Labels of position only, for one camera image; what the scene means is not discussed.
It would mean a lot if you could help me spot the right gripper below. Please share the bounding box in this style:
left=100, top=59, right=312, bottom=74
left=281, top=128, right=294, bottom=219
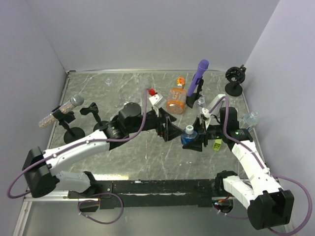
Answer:
left=182, top=117, right=225, bottom=152

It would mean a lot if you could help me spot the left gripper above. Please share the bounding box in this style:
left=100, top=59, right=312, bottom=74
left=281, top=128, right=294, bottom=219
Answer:
left=127, top=105, right=185, bottom=141

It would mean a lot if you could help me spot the blue label water bottle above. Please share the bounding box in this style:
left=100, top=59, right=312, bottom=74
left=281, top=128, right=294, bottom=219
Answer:
left=181, top=125, right=197, bottom=145

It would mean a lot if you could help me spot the clear bottle white cap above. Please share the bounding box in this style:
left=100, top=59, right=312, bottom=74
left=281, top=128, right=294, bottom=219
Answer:
left=105, top=79, right=112, bottom=86

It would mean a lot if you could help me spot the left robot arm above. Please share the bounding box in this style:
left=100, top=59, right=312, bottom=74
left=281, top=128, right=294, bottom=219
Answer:
left=22, top=103, right=183, bottom=198

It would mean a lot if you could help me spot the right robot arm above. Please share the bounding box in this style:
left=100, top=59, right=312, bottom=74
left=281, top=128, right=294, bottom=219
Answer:
left=181, top=107, right=294, bottom=230

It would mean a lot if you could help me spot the orange drink bottle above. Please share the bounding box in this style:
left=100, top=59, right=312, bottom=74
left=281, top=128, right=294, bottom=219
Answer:
left=166, top=77, right=187, bottom=115

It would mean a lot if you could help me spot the clear open bottle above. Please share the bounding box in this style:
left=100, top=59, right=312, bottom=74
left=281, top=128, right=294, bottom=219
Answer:
left=194, top=96, right=207, bottom=114

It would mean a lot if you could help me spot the small clear labelled bottle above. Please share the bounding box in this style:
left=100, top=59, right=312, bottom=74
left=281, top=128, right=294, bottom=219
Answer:
left=242, top=111, right=258, bottom=131

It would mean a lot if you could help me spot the green toy block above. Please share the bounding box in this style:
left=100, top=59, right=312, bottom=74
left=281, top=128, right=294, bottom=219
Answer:
left=213, top=139, right=222, bottom=151

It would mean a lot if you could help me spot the purple microphone stand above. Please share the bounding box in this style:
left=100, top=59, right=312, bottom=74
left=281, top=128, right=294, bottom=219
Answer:
left=186, top=78, right=204, bottom=108

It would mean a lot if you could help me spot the purple microphone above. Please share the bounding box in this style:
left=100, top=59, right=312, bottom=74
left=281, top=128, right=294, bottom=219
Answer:
left=187, top=59, right=209, bottom=96

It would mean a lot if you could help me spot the black round clamp stand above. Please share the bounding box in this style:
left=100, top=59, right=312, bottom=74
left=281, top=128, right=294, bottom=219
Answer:
left=224, top=65, right=246, bottom=97

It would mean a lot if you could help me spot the empty black stand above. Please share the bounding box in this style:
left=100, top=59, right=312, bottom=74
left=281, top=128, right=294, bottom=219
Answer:
left=80, top=102, right=108, bottom=131

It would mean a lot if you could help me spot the silver glitter microphone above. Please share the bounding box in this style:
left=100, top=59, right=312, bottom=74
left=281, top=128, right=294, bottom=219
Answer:
left=38, top=94, right=85, bottom=128

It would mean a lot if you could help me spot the black microphone stand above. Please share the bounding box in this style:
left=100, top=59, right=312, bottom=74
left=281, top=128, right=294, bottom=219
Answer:
left=52, top=106, right=85, bottom=144

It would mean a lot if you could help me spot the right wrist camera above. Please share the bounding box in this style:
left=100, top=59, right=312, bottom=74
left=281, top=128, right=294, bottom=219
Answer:
left=199, top=108, right=211, bottom=128

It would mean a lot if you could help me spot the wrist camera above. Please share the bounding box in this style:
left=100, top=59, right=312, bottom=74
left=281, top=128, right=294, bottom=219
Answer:
left=148, top=88, right=166, bottom=108
left=199, top=108, right=211, bottom=128

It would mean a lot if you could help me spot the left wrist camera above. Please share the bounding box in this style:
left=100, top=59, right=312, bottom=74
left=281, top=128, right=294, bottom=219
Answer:
left=148, top=88, right=166, bottom=108

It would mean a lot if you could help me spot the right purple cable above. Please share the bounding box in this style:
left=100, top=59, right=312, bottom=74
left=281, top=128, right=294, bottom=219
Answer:
left=206, top=95, right=313, bottom=234

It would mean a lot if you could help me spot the purple cable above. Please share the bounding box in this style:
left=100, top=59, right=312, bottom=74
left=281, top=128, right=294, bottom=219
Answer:
left=206, top=95, right=313, bottom=234
left=77, top=193, right=123, bottom=225
left=6, top=88, right=155, bottom=199

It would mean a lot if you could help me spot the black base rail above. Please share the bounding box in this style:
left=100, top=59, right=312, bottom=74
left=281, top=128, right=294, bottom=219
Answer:
left=67, top=179, right=229, bottom=209

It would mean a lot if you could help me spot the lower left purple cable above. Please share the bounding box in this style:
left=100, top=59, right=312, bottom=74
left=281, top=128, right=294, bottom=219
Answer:
left=77, top=193, right=123, bottom=225

